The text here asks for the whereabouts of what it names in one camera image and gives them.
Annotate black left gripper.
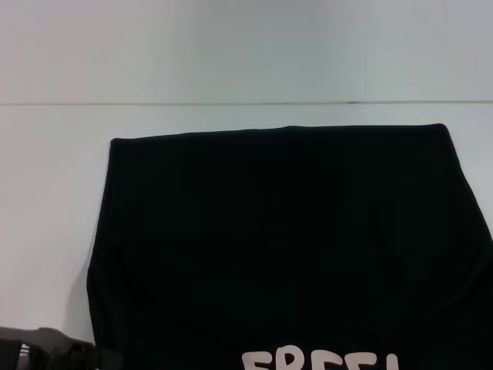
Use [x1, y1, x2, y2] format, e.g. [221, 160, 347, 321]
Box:
[0, 326, 125, 370]

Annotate black t-shirt with FREE print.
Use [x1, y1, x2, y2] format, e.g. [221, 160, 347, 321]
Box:
[86, 123, 493, 370]

